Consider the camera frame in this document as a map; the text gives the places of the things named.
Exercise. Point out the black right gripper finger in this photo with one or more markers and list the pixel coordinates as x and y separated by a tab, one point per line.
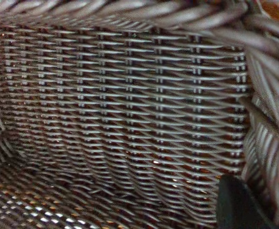
235	207

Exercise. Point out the dark brown woven wicker basket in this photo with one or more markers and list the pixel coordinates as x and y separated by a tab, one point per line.
130	107

